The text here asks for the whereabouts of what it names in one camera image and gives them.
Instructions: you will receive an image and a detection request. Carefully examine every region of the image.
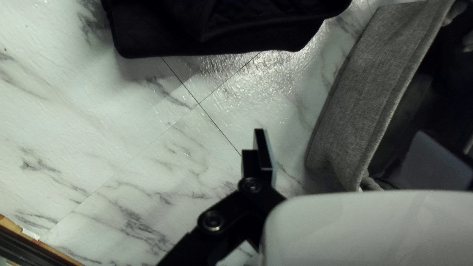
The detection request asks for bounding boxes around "black sweatshirt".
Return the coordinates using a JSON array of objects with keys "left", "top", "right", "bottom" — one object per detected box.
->
[{"left": 101, "top": 0, "right": 353, "bottom": 59}]

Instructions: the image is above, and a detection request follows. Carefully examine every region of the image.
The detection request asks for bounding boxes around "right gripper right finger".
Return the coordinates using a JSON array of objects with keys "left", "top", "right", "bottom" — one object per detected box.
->
[{"left": 397, "top": 130, "right": 473, "bottom": 191}]

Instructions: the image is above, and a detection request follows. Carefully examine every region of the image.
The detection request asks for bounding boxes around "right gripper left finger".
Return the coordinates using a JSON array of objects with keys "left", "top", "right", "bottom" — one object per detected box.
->
[{"left": 157, "top": 129, "right": 287, "bottom": 266}]

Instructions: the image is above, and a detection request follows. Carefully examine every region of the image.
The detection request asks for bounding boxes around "black frame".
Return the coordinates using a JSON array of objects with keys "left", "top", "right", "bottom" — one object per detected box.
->
[{"left": 0, "top": 223, "right": 67, "bottom": 266}]

